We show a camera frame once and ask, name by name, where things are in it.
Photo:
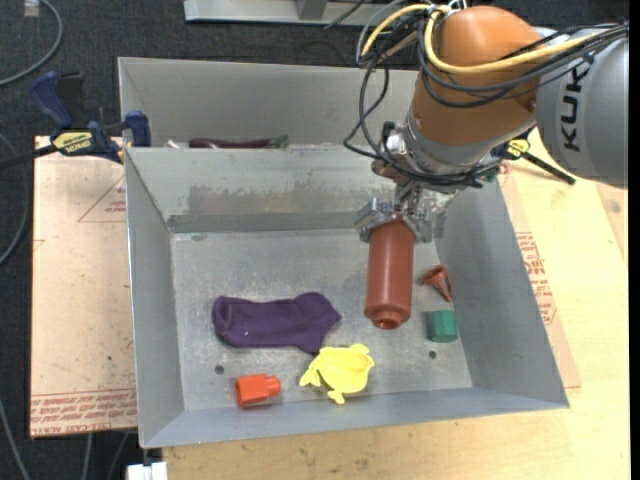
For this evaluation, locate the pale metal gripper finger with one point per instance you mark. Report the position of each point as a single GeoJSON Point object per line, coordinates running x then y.
{"type": "Point", "coordinates": [422, 223]}
{"type": "Point", "coordinates": [367, 220]}

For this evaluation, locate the red-brown plastic bottle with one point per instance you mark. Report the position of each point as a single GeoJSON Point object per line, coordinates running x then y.
{"type": "Point", "coordinates": [390, 273]}

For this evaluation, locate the red-brown cone cap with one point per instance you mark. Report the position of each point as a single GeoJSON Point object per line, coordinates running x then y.
{"type": "Point", "coordinates": [437, 278]}

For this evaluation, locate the grey metal bin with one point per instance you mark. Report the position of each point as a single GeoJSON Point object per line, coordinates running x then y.
{"type": "Point", "coordinates": [280, 273]}

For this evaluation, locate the green block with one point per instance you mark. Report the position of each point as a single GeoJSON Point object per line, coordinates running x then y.
{"type": "Point", "coordinates": [441, 325]}

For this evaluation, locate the purple sock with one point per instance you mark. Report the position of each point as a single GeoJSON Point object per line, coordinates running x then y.
{"type": "Point", "coordinates": [272, 320]}

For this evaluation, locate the yellow rubber toy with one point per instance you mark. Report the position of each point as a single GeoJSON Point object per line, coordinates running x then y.
{"type": "Point", "coordinates": [342, 370]}

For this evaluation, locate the purple toy eggplant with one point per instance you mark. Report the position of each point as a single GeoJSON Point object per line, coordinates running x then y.
{"type": "Point", "coordinates": [235, 142]}

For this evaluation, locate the orange small bottle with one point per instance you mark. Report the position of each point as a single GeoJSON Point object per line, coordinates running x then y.
{"type": "Point", "coordinates": [252, 389]}

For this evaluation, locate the brown cardboard board, red print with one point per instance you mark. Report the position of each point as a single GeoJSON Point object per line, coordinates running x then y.
{"type": "Point", "coordinates": [80, 288]}

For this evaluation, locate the black cylinder on white bracket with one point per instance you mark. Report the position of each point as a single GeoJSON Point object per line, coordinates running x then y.
{"type": "Point", "coordinates": [393, 139]}

